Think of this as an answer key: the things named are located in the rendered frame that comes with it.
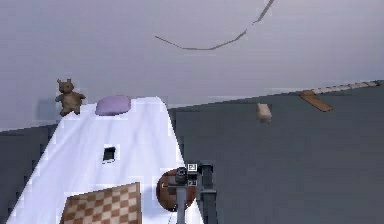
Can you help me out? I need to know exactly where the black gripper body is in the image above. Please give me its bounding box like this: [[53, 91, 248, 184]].
[[174, 166, 189, 187]]

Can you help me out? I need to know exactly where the brown checkered board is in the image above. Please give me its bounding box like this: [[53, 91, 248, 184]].
[[59, 181, 143, 224]]

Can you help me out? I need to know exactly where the brown teddy bear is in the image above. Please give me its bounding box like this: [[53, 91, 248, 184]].
[[54, 78, 87, 117]]

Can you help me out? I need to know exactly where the white bed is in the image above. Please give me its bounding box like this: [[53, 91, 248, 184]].
[[5, 96, 205, 224]]

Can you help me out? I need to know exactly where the pale striped strip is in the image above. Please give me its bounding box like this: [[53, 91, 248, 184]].
[[311, 80, 382, 95]]

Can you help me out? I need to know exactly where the orange-brown plank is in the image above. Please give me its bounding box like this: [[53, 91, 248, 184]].
[[298, 89, 335, 113]]

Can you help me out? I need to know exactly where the purple pillow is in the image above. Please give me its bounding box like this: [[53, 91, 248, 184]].
[[94, 95, 132, 117]]

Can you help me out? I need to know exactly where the small black square object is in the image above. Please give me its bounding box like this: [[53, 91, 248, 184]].
[[102, 145, 117, 163]]

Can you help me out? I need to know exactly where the thin grey curved bar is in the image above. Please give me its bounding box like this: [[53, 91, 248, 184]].
[[154, 0, 276, 52]]

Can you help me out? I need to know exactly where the beige block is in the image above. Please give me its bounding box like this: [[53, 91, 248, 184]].
[[255, 102, 273, 125]]

